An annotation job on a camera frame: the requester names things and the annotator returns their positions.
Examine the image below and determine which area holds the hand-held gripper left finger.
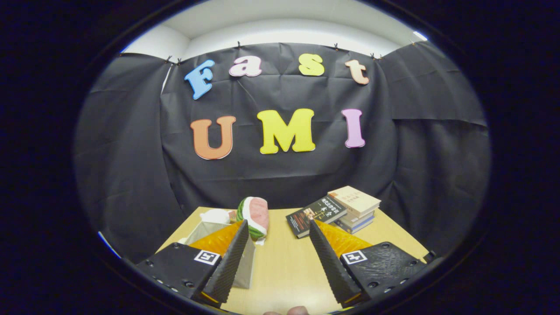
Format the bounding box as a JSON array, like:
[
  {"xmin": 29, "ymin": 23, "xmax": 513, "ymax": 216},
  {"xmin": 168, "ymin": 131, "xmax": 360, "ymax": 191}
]
[{"xmin": 136, "ymin": 220, "xmax": 250, "ymax": 306}]

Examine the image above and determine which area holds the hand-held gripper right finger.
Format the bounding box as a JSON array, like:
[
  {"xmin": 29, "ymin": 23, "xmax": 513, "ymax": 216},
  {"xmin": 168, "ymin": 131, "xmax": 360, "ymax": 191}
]
[{"xmin": 308, "ymin": 219, "xmax": 429, "ymax": 308}]

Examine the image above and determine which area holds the grey fabric storage box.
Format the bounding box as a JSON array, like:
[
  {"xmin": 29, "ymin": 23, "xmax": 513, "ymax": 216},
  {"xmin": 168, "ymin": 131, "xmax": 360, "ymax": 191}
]
[{"xmin": 184, "ymin": 221, "xmax": 256, "ymax": 289}]

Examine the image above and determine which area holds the blue cover book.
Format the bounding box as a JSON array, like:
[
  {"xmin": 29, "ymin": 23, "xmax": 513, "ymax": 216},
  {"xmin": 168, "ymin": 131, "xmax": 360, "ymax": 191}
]
[{"xmin": 335, "ymin": 214, "xmax": 375, "ymax": 235}]

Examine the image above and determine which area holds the white plush toy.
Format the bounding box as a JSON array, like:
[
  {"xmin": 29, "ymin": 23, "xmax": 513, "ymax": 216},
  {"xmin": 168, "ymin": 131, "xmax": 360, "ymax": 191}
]
[{"xmin": 200, "ymin": 209, "xmax": 237, "ymax": 224}]

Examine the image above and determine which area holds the black cover book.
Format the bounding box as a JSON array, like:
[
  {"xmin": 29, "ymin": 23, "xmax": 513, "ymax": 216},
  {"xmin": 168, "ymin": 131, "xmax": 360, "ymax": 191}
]
[{"xmin": 286, "ymin": 196, "xmax": 347, "ymax": 239}]

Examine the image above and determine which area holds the watermelon slice plush toy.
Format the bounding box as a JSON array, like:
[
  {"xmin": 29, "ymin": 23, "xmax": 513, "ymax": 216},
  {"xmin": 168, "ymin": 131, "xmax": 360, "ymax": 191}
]
[{"xmin": 236, "ymin": 197, "xmax": 270, "ymax": 245}]

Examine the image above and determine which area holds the white spine book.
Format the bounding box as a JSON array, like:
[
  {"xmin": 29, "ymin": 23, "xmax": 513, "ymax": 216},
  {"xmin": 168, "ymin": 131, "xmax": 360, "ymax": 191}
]
[{"xmin": 339, "ymin": 210, "xmax": 377, "ymax": 228}]

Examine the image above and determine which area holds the beige cover book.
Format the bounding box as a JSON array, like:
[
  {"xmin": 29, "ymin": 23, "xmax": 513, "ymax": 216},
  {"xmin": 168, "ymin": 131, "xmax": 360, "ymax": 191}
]
[{"xmin": 327, "ymin": 185, "xmax": 381, "ymax": 218}]

